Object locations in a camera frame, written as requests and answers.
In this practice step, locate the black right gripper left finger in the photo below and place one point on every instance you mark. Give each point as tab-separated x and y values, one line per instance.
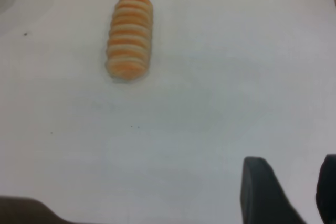
262	197

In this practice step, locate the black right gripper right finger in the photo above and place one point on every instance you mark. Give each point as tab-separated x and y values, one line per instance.
328	190

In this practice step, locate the striped orange bread roll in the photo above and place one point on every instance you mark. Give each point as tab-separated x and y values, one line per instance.
130	37

